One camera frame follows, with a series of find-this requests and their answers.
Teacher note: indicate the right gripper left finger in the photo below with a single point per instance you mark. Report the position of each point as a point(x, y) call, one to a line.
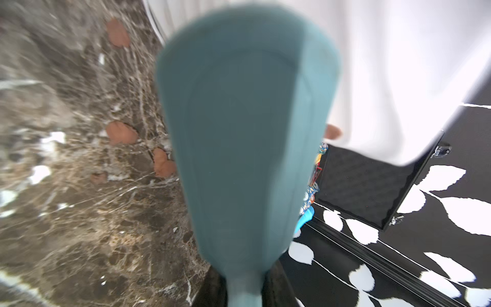
point(213, 292)

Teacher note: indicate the scraped mud flake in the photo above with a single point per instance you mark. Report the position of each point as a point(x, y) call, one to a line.
point(121, 133)
point(117, 33)
point(162, 166)

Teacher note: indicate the open black poker chip case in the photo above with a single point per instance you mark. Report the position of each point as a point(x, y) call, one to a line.
point(367, 190)

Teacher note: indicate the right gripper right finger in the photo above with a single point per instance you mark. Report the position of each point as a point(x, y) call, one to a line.
point(277, 290)

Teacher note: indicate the white ceramic pot with mud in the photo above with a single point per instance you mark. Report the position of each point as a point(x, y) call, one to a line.
point(406, 66)

